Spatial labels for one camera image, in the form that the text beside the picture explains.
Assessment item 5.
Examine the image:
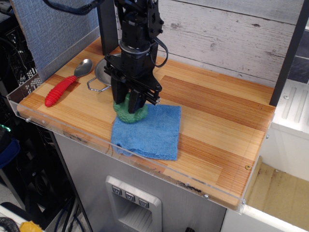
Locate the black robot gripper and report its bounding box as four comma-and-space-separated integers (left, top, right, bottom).
105, 47, 162, 114

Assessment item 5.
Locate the green toy broccoli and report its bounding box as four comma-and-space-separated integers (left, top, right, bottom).
113, 93, 148, 124

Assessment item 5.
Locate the stainless steel pot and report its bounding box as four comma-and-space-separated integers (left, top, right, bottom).
87, 59, 121, 92

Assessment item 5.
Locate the blue microfiber cloth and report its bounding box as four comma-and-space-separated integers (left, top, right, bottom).
111, 104, 181, 160

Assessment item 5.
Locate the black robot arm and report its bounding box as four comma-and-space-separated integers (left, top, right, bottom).
104, 0, 166, 114

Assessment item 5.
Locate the blue fabric panel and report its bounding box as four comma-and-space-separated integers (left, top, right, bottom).
11, 0, 99, 81

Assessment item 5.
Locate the black plastic crate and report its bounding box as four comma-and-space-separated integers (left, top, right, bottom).
0, 0, 42, 96

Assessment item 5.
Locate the toy water dispenser panel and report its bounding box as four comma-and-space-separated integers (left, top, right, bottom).
105, 175, 163, 232

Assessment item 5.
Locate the silver toy fridge cabinet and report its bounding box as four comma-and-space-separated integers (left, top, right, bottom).
56, 135, 226, 232

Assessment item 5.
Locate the white toy sink unit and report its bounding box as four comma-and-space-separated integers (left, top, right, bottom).
222, 80, 309, 232

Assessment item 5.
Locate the red handled metal spoon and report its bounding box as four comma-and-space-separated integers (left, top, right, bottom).
44, 58, 93, 107

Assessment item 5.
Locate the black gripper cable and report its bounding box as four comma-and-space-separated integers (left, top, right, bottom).
149, 37, 169, 68

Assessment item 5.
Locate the black vertical post left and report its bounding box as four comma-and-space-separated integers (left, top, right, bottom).
97, 0, 118, 56

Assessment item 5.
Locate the black vertical post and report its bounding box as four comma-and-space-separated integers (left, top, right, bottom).
269, 0, 309, 106
97, 0, 118, 56

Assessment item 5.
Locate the clear acrylic guard rail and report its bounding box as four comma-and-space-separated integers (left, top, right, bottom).
6, 31, 272, 215

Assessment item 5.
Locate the black vertical post right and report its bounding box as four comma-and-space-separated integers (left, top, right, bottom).
269, 0, 309, 106

